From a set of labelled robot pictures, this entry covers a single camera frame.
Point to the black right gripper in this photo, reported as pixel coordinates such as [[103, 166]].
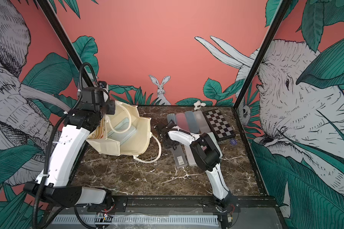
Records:
[[166, 146]]

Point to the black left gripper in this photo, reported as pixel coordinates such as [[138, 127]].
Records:
[[112, 105]]

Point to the pink pencil case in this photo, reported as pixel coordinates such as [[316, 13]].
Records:
[[182, 121]]

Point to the grey case with label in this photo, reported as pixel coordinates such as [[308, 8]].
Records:
[[179, 157]]

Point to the cream floral canvas tote bag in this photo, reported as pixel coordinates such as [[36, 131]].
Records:
[[136, 145]]

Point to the translucent white pencil case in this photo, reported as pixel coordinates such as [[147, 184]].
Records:
[[201, 121]]

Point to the pale mint case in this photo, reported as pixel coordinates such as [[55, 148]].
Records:
[[216, 143]]

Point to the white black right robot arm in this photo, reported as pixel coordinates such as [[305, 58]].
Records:
[[207, 155]]

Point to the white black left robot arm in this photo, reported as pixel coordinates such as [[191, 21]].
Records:
[[51, 185]]

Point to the light teal case in bag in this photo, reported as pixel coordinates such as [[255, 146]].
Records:
[[172, 119]]

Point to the mint case in bag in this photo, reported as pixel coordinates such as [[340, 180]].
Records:
[[123, 137]]

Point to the small white toy figure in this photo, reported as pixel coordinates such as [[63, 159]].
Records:
[[198, 105]]

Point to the black white chessboard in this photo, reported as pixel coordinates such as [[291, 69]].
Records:
[[218, 124]]

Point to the small purple round sticker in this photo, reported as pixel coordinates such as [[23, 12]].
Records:
[[233, 142]]

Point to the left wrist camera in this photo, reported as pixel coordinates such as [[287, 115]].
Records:
[[93, 98]]

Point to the black front mounting rail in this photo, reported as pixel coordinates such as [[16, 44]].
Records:
[[207, 203]]

